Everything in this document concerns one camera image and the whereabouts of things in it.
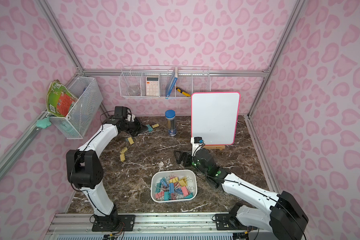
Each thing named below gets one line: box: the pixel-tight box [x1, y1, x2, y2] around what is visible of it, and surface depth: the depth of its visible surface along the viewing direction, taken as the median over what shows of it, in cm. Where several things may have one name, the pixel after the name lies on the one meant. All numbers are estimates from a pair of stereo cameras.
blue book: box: [165, 66, 178, 98], surface depth 90 cm
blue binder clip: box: [169, 182, 175, 194], surface depth 81 cm
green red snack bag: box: [46, 80, 78, 118], surface depth 73 cm
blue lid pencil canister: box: [165, 109, 178, 137], surface depth 99 cm
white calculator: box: [146, 76, 160, 97], surface depth 97 cm
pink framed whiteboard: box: [191, 92, 241, 146], surface depth 90 cm
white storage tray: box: [150, 169, 198, 203], surface depth 82 cm
